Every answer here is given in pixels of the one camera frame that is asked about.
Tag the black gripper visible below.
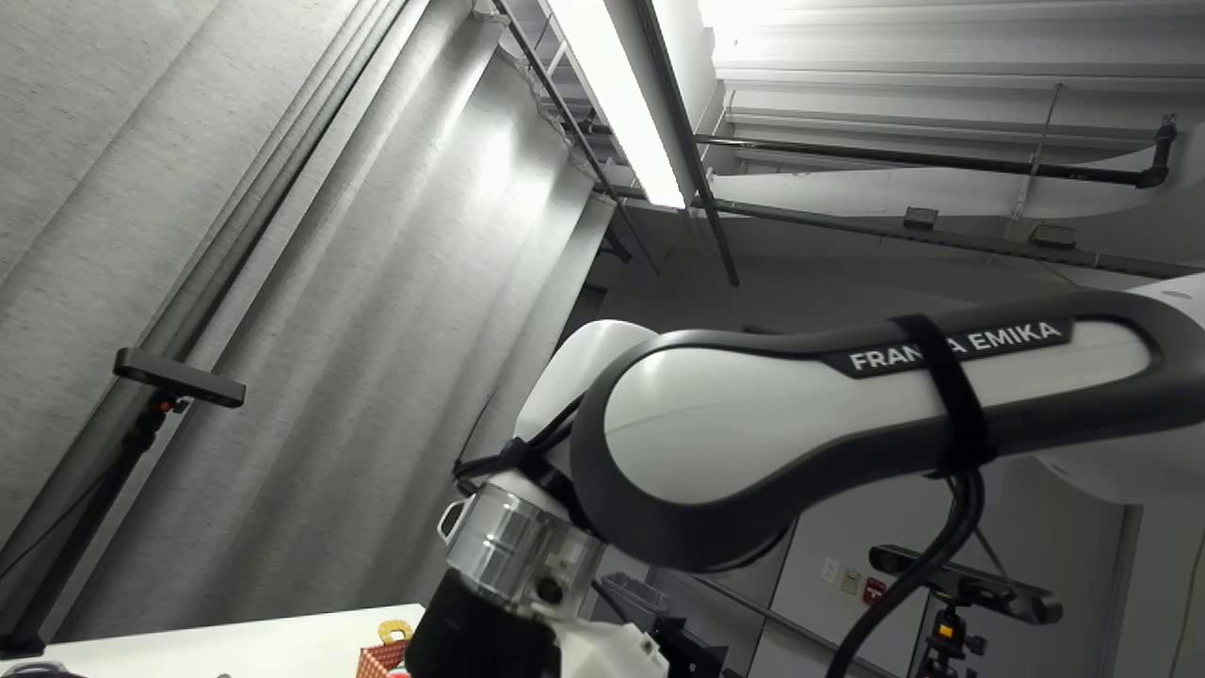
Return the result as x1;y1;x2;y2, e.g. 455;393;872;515
401;563;566;678

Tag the orange red toy box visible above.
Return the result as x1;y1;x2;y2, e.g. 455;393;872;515
354;634;423;678

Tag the grey curtain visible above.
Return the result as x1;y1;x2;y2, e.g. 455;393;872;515
0;0;379;543
66;0;622;643

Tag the dark ceiling beam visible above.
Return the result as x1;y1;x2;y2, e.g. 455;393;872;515
625;0;744;290

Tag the ceiling light strip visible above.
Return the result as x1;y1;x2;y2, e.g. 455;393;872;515
546;0;687;211

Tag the black ceiling pipe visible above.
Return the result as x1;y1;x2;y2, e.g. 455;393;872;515
691;114;1183;194

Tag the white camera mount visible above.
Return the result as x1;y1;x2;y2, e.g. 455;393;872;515
548;611;674;678

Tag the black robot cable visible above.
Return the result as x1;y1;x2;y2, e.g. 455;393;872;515
826;463;991;678

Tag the black velcro strap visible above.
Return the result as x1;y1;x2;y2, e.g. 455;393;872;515
893;311;998;481

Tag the ceiling cable tray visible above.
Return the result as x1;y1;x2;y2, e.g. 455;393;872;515
490;0;631;204

